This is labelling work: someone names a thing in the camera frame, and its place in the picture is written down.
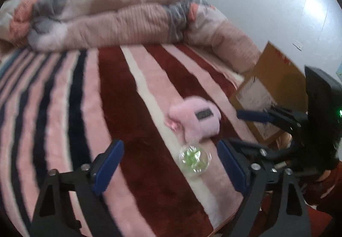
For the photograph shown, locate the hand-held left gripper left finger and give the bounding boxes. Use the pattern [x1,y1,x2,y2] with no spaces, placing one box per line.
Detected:
[29,139,125,237]

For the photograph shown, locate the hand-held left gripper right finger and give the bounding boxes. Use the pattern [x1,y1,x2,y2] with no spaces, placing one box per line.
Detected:
[217,139,313,237]

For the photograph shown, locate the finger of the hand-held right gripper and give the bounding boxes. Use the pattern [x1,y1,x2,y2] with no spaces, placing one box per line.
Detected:
[227,138,271,158]
[236,108,280,124]

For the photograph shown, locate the clear ball with green filling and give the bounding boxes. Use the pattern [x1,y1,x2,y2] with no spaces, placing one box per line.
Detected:
[178,144,213,176]

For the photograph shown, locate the brown cardboard box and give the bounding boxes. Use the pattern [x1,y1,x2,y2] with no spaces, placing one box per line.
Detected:
[230,41,310,147]

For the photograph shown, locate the pink plush pouch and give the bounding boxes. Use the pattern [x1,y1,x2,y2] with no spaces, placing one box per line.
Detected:
[166,95,222,144]

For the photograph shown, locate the striped fleece blanket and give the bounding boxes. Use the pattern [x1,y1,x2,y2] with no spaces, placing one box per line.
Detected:
[0,43,257,237]

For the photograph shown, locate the person's red clothing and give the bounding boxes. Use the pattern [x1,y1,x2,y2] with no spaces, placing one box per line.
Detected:
[258,194,342,237]

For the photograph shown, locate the pink grey patterned quilt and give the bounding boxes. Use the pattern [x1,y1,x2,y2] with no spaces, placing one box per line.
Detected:
[0,0,261,72]

